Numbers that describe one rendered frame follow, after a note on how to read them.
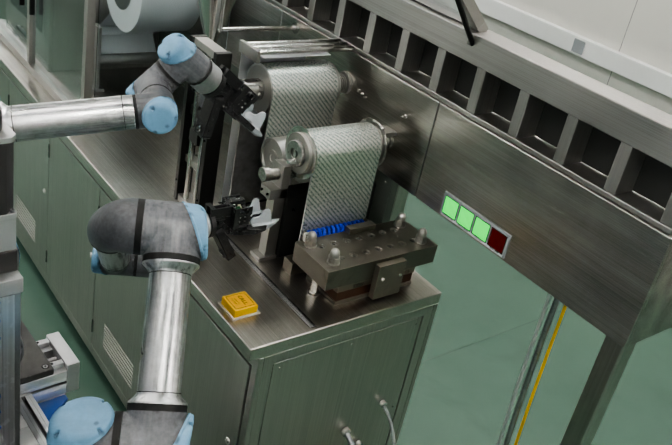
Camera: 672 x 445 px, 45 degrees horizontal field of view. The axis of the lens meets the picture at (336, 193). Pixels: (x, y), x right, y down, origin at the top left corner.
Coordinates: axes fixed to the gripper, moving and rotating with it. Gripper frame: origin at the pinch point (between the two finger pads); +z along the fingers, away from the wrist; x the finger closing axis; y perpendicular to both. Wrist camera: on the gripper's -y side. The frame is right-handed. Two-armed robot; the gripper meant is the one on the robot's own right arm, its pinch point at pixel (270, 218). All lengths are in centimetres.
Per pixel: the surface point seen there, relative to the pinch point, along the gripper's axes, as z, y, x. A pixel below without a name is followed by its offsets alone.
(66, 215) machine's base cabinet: -16, -55, 104
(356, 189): 28.3, 4.9, -0.8
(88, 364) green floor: -15, -109, 80
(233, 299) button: -14.5, -16.6, -9.5
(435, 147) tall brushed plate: 43, 22, -13
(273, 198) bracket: 4.8, 1.9, 6.5
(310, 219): 13.4, -2.3, -0.8
